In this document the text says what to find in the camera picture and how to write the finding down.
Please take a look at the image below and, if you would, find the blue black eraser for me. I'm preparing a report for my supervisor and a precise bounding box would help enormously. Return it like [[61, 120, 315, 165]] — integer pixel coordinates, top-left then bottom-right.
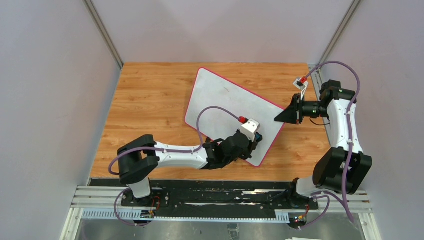
[[255, 132, 263, 143]]

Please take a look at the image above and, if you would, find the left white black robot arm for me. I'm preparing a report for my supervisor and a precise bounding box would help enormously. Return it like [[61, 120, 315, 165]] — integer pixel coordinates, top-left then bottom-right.
[[112, 130, 263, 199]]

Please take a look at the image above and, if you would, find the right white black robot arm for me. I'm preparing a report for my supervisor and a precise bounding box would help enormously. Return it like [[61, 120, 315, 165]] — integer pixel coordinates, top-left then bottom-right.
[[274, 80, 373, 208]]

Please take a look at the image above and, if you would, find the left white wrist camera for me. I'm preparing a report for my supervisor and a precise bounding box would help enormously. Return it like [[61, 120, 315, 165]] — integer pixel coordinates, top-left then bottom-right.
[[239, 118, 260, 142]]

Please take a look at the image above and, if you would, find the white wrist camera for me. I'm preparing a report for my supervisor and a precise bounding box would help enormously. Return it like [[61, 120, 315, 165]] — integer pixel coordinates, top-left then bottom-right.
[[239, 118, 260, 142], [293, 77, 309, 100]]

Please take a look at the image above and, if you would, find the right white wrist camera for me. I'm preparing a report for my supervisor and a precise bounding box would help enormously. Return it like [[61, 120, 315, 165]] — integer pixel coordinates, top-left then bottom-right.
[[293, 77, 309, 100]]

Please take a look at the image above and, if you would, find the right aluminium corner post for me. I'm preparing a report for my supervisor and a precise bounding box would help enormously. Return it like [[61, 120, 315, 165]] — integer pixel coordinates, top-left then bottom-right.
[[317, 0, 363, 70]]

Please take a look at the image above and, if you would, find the aluminium corner post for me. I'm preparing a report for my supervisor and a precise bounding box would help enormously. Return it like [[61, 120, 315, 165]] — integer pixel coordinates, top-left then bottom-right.
[[82, 0, 124, 70], [317, 0, 363, 70]]

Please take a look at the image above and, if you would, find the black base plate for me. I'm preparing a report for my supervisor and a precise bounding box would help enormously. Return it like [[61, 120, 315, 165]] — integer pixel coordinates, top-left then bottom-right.
[[120, 180, 319, 219]]

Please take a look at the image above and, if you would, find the white slotted cable duct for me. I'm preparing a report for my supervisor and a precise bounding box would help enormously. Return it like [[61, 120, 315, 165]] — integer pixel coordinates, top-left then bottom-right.
[[81, 208, 291, 224]]

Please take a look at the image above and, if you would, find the left aluminium corner post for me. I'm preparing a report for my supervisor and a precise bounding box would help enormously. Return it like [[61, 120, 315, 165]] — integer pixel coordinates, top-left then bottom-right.
[[82, 0, 124, 70]]

